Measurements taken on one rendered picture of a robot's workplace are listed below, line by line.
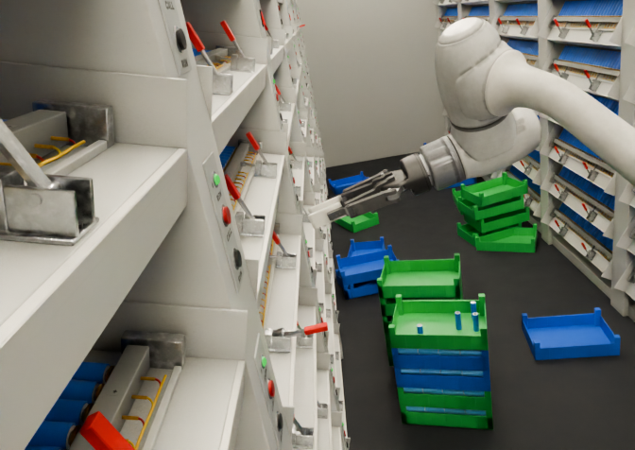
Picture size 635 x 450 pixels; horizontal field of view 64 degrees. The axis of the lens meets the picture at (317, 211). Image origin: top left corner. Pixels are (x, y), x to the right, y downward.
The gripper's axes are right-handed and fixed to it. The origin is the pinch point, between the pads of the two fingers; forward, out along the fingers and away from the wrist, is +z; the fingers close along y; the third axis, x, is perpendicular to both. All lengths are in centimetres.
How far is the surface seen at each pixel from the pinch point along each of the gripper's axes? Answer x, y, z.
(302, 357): -25.8, -4.4, 16.9
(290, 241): -7.3, 11.8, 11.7
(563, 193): -89, 139, -90
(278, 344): -6.4, -27.6, 11.6
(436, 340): -69, 42, -8
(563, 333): -117, 81, -56
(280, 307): -7.1, -15.7, 12.4
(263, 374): 5, -50, 6
